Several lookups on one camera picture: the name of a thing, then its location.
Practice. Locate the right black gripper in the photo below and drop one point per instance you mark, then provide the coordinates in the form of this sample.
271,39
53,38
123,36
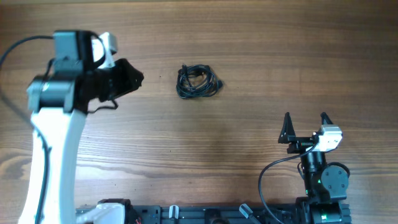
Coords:
302,140

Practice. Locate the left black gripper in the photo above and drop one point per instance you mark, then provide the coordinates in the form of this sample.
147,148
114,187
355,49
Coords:
109,84

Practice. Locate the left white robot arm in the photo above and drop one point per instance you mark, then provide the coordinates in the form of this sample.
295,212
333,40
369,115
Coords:
83,69

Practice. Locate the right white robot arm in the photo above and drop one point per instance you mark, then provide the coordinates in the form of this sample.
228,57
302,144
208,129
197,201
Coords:
325,182

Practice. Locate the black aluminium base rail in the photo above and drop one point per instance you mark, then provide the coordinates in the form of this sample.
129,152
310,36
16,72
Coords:
286,213

